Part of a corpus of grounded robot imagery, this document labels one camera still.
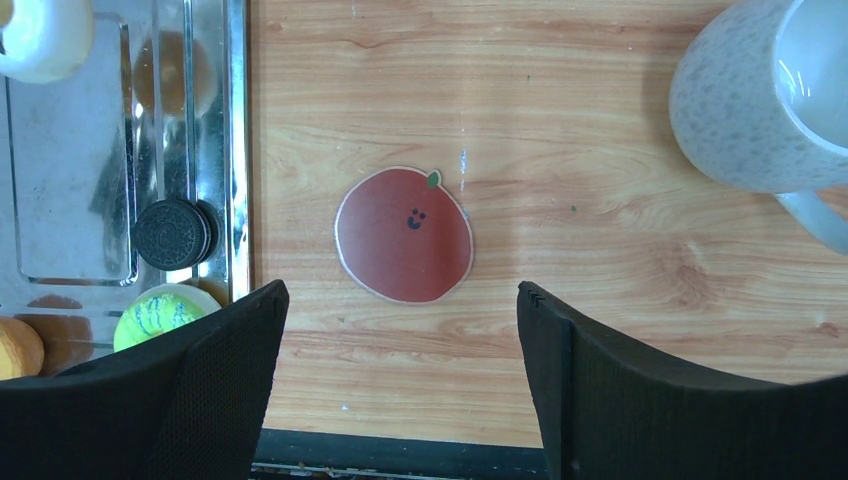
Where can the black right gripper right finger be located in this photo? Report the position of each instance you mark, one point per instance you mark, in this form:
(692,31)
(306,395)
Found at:
(612,407)

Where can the white chocolate drizzle donut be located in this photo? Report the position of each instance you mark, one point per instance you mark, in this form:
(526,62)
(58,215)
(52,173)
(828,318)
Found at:
(43,41)

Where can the metal tray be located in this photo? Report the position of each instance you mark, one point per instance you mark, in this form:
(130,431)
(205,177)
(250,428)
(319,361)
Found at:
(158,111)

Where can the black round cookie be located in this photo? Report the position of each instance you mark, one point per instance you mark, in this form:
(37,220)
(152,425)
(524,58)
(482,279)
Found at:
(174,234)

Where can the white cup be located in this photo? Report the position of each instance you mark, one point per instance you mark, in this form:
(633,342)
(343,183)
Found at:
(759,102)

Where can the red round coaster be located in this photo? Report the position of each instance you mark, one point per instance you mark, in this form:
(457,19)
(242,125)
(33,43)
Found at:
(402,236)

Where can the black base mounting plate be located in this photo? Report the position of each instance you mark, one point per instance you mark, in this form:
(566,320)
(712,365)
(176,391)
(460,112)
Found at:
(343,455)

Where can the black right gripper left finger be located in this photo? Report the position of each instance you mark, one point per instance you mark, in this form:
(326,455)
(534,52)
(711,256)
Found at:
(188,404)

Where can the green glazed donut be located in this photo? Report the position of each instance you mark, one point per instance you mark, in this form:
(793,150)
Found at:
(159,310)

